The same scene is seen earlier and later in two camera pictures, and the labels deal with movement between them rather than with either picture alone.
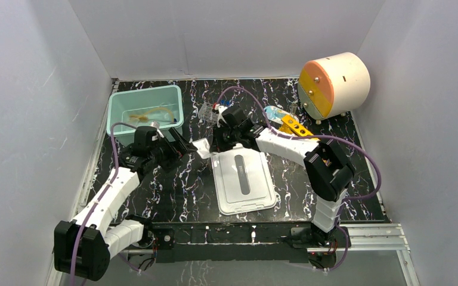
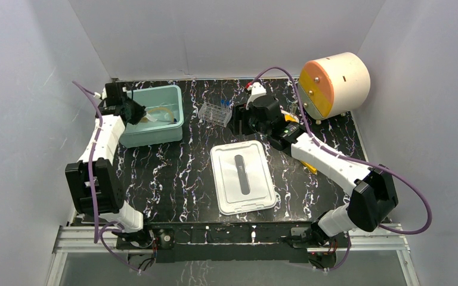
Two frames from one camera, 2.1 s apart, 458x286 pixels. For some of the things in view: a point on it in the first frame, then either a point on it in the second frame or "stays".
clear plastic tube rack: [207, 113] stays
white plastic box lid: [243, 182] stays
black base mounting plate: [239, 241] stays
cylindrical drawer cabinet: [336, 84] stays
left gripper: [172, 144] → [135, 111]
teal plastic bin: [140, 107] stays
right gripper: [217, 145] → [239, 115]
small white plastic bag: [203, 148] → [149, 117]
